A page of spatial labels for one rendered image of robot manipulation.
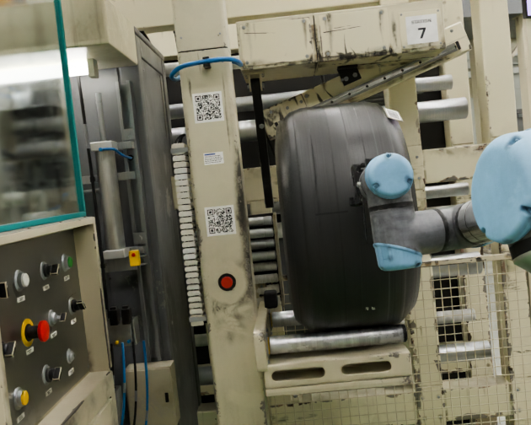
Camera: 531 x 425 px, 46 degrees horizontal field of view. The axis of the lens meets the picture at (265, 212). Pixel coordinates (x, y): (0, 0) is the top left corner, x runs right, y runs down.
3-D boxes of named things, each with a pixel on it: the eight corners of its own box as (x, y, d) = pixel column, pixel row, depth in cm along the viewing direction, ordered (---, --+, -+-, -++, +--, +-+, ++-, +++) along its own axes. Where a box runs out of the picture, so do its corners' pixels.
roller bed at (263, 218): (223, 312, 200) (213, 220, 199) (227, 303, 215) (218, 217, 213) (284, 306, 199) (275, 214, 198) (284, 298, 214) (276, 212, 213)
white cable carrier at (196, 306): (190, 326, 162) (170, 143, 159) (193, 322, 167) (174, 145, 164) (207, 325, 162) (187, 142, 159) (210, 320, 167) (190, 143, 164)
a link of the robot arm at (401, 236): (451, 262, 103) (441, 196, 103) (389, 271, 100) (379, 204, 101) (427, 263, 110) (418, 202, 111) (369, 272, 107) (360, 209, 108)
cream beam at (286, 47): (240, 71, 182) (235, 20, 181) (245, 84, 207) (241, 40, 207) (447, 48, 180) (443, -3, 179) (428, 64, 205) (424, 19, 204)
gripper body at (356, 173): (386, 164, 128) (395, 155, 116) (390, 206, 127) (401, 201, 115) (349, 168, 128) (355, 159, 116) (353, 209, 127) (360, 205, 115)
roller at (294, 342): (265, 338, 158) (266, 357, 156) (264, 335, 154) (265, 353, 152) (403, 325, 157) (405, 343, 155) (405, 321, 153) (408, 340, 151)
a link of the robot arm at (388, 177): (371, 205, 100) (363, 153, 100) (363, 210, 111) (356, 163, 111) (420, 198, 100) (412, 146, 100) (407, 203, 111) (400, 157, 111)
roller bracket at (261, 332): (256, 373, 150) (252, 333, 149) (262, 332, 189) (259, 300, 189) (270, 372, 149) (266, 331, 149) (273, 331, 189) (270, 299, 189)
